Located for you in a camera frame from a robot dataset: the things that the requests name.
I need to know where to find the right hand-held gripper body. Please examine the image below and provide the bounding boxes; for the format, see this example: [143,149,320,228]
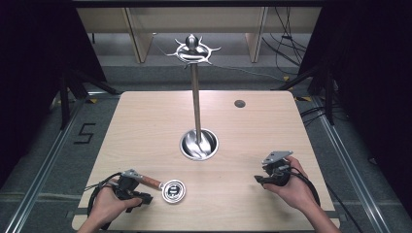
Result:
[260,150,294,187]

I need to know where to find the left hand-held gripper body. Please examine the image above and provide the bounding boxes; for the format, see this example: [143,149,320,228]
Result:
[111,168,146,201]

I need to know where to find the person's left hand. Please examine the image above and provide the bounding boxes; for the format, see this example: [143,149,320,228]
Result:
[92,185,144,227]

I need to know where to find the person's right hand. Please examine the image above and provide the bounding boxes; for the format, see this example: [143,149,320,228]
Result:
[262,155,321,212]

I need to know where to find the black metal stand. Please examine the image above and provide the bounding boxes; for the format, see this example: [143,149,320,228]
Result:
[271,63,338,126]
[57,66,120,131]

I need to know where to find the metal utensil rack stand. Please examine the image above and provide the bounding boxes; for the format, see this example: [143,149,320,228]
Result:
[165,33,223,162]

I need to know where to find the light wooden shelf unit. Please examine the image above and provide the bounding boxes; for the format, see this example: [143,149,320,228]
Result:
[76,7,323,64]

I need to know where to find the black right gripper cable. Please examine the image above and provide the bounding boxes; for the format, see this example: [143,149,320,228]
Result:
[289,166,365,233]

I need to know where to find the aluminium floor rail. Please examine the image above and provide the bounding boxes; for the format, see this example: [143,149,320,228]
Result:
[2,95,90,233]
[310,96,391,233]

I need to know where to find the white floor cable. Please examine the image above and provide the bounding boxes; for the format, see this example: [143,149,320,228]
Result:
[207,63,287,83]

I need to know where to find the black floor cables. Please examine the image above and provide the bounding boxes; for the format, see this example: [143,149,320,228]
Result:
[260,7,309,68]

